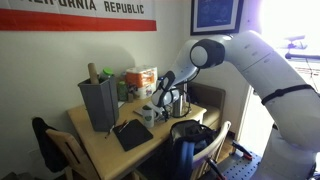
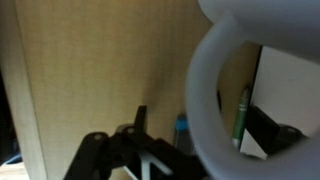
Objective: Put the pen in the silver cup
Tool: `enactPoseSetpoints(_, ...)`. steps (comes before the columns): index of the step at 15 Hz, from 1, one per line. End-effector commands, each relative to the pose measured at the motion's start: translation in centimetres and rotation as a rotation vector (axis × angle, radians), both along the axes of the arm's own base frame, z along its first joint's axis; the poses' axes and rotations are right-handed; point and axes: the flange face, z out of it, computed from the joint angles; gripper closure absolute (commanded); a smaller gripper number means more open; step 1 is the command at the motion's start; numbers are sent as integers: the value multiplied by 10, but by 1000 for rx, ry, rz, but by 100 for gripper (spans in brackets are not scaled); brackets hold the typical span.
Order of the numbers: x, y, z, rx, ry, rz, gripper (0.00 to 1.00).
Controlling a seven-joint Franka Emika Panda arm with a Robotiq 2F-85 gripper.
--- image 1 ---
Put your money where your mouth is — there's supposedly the red black clamp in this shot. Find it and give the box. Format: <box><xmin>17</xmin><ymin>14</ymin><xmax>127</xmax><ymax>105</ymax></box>
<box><xmin>231</xmin><ymin>139</ymin><xmax>254</xmax><ymax>162</ymax></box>
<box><xmin>205</xmin><ymin>157</ymin><xmax>228</xmax><ymax>180</ymax></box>

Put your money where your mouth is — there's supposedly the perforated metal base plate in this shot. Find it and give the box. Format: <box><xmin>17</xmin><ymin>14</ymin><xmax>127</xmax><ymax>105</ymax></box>
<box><xmin>221</xmin><ymin>151</ymin><xmax>263</xmax><ymax>180</ymax></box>

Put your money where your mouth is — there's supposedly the brown sofa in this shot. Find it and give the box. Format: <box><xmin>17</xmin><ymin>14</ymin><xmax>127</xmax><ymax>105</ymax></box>
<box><xmin>157</xmin><ymin>72</ymin><xmax>227</xmax><ymax>132</ymax></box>

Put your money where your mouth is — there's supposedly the silver metal cup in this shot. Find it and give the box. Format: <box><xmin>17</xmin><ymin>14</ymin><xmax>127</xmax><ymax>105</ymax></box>
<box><xmin>172</xmin><ymin>94</ymin><xmax>185</xmax><ymax>119</ymax></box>

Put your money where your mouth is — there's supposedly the black backpack with blue straps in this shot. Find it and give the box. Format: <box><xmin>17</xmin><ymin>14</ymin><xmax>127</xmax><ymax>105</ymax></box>
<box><xmin>167</xmin><ymin>119</ymin><xmax>218</xmax><ymax>180</ymax></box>

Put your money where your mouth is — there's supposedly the white mug with green print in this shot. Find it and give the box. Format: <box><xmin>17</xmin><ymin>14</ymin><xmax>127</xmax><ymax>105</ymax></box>
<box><xmin>141</xmin><ymin>104</ymin><xmax>158</xmax><ymax>129</ymax></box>

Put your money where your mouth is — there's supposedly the green plastic bottle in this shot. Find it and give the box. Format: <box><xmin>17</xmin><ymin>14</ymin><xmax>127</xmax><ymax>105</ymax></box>
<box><xmin>116</xmin><ymin>80</ymin><xmax>129</xmax><ymax>102</ymax></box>

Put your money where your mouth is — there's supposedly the black framed blue picture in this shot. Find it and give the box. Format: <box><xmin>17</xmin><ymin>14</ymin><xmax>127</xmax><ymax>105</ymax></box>
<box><xmin>189</xmin><ymin>0</ymin><xmax>245</xmax><ymax>37</ymax></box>

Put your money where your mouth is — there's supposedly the clear bottle with green cap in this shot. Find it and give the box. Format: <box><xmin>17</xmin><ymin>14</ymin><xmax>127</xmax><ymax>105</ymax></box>
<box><xmin>99</xmin><ymin>67</ymin><xmax>115</xmax><ymax>83</ymax></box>

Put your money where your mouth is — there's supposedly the black flat notebook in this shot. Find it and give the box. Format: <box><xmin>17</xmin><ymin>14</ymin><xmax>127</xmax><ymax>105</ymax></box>
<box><xmin>112</xmin><ymin>118</ymin><xmax>155</xmax><ymax>152</ymax></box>

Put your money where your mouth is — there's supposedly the grey plastic bin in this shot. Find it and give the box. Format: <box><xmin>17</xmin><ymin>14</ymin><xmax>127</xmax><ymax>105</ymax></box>
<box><xmin>77</xmin><ymin>75</ymin><xmax>120</xmax><ymax>133</ymax></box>

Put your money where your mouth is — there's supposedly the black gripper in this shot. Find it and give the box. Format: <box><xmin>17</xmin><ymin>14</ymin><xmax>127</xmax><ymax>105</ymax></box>
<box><xmin>153</xmin><ymin>105</ymin><xmax>170</xmax><ymax>120</ymax></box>

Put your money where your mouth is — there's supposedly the grey laptop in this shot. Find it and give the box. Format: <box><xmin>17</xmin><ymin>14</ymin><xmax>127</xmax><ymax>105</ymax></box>
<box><xmin>132</xmin><ymin>105</ymin><xmax>148</xmax><ymax>117</ymax></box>

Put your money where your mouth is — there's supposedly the wooden chair with slotted back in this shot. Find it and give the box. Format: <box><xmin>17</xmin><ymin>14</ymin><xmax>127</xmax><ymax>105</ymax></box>
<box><xmin>44</xmin><ymin>128</ymin><xmax>102</xmax><ymax>180</ymax></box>

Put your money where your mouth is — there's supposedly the wooden chair with curved back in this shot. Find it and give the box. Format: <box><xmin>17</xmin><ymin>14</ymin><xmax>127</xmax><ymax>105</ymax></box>
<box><xmin>190</xmin><ymin>120</ymin><xmax>233</xmax><ymax>180</ymax></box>

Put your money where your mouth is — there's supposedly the orange white paper towel pack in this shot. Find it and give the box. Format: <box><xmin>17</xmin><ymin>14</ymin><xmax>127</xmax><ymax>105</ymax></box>
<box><xmin>125</xmin><ymin>65</ymin><xmax>159</xmax><ymax>100</ymax></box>

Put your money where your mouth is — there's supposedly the black jacket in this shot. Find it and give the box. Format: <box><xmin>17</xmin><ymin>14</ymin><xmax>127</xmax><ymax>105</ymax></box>
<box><xmin>31</xmin><ymin>116</ymin><xmax>70</xmax><ymax>174</ymax></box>

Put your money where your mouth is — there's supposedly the California Republic flag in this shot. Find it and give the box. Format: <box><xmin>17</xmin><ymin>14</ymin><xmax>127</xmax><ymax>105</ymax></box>
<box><xmin>0</xmin><ymin>0</ymin><xmax>158</xmax><ymax>33</ymax></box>

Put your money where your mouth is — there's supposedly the brown cardboard tube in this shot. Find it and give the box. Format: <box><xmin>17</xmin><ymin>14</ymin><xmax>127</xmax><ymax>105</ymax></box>
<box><xmin>87</xmin><ymin>62</ymin><xmax>100</xmax><ymax>85</ymax></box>

